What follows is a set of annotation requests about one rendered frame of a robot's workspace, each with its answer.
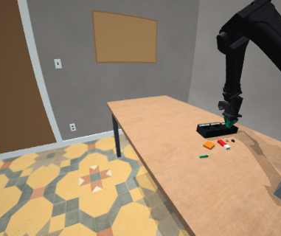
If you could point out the black rack of three labelled bins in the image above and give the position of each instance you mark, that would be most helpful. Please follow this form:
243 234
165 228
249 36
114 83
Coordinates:
214 129

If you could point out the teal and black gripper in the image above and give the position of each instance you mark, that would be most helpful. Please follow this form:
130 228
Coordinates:
232 116

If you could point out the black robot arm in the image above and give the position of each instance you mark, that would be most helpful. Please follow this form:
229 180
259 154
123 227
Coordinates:
261 23

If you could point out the orange block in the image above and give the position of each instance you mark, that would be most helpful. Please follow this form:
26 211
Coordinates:
208 145

